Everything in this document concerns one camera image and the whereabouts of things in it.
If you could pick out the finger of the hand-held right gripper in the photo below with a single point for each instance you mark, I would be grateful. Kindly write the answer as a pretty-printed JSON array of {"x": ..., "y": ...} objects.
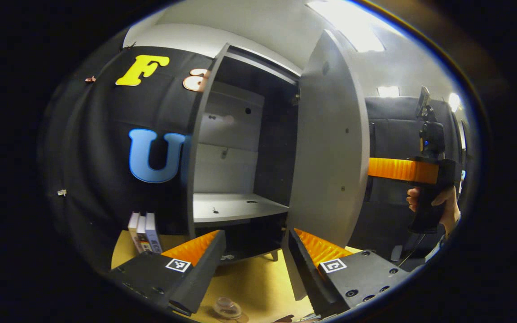
[{"x": 402, "y": 170}]

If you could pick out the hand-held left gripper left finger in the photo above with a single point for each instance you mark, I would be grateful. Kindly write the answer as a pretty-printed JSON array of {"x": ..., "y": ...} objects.
[{"x": 204, "y": 276}]

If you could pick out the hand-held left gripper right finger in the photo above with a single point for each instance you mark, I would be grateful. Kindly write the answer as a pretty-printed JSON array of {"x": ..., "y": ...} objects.
[{"x": 310, "y": 278}]

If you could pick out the beige cabinet door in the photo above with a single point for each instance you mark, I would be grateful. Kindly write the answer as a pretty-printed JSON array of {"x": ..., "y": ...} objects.
[{"x": 330, "y": 157}]

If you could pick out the grey cabinet shelf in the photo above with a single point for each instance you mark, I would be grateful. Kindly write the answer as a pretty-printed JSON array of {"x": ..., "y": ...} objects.
[{"x": 236, "y": 207}]

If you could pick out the grey cabinet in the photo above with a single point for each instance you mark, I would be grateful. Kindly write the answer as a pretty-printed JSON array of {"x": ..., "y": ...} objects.
[{"x": 276, "y": 157}]

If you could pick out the small white plastic piece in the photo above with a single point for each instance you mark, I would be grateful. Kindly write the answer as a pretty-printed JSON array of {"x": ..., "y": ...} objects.
[{"x": 228, "y": 257}]

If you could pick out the blue grey book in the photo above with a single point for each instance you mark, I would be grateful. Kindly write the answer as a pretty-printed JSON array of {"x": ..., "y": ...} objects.
[{"x": 153, "y": 233}]

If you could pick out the white book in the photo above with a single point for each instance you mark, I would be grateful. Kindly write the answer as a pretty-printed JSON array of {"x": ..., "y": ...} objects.
[{"x": 142, "y": 233}]

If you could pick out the large ceiling light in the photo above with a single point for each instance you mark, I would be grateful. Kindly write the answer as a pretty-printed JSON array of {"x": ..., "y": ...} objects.
[{"x": 348, "y": 27}]

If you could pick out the black backdrop cloth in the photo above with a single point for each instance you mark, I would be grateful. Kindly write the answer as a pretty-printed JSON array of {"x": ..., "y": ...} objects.
[{"x": 106, "y": 112}]

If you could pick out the black cloth clip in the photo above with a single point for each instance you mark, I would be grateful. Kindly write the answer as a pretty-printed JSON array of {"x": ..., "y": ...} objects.
[{"x": 129, "y": 45}]

